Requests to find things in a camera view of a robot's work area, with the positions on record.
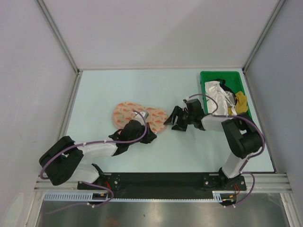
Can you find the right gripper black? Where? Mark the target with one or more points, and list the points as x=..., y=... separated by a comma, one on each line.
x=177, y=111

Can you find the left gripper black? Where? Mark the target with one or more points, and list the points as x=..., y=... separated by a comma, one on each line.
x=149, y=136

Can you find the pink floral mesh laundry bag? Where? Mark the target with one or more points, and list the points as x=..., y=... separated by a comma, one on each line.
x=123, y=113

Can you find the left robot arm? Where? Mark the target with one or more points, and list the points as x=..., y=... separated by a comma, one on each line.
x=67, y=160

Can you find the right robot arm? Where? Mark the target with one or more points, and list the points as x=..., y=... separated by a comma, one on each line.
x=244, y=138

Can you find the white satin bra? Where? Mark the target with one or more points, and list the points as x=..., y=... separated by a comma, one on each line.
x=217, y=100

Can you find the grey black bra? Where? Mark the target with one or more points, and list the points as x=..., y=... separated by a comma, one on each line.
x=228, y=91

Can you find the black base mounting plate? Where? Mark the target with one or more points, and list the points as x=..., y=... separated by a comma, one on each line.
x=167, y=184

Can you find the mustard yellow garment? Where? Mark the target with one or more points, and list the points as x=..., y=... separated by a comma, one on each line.
x=241, y=106

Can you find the green plastic bin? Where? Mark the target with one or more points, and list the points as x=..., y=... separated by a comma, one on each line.
x=230, y=79

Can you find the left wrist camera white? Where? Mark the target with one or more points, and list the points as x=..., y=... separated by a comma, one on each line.
x=141, y=116

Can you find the white slotted cable duct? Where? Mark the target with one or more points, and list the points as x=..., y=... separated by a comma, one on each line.
x=98, y=197

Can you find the aluminium front frame rail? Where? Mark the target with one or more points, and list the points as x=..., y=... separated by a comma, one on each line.
x=264, y=183

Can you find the right aluminium frame post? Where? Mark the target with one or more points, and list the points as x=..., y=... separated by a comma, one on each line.
x=271, y=20

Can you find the aluminium frame post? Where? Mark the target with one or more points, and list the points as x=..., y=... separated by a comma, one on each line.
x=57, y=34
x=271, y=20

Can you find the left aluminium frame post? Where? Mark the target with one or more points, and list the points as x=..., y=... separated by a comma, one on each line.
x=57, y=34

